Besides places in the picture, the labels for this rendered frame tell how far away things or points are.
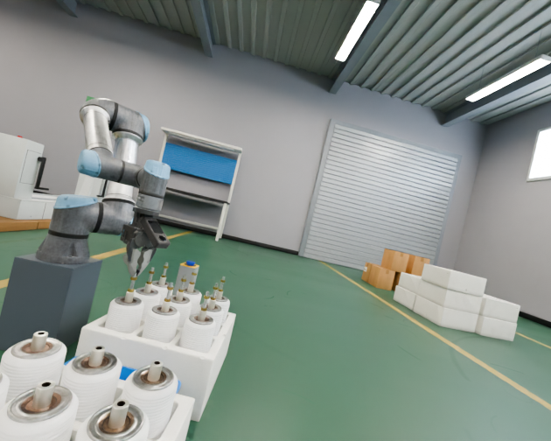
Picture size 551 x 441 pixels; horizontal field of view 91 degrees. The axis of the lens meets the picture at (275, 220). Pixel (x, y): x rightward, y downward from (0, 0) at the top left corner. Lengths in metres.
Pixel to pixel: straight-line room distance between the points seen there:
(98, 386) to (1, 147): 2.98
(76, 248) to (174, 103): 5.55
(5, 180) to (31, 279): 2.29
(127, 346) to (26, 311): 0.39
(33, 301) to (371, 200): 5.94
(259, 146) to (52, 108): 4.22
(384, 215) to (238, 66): 4.54
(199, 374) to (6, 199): 2.79
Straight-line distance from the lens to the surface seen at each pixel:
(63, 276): 1.12
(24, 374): 0.72
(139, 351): 0.93
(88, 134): 1.11
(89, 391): 0.66
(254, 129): 6.16
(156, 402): 0.62
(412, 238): 6.86
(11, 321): 1.24
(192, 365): 0.90
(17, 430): 0.58
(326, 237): 6.03
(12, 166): 3.38
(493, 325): 3.52
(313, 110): 6.47
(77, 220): 1.14
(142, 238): 0.92
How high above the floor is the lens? 0.60
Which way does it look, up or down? level
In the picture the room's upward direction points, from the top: 14 degrees clockwise
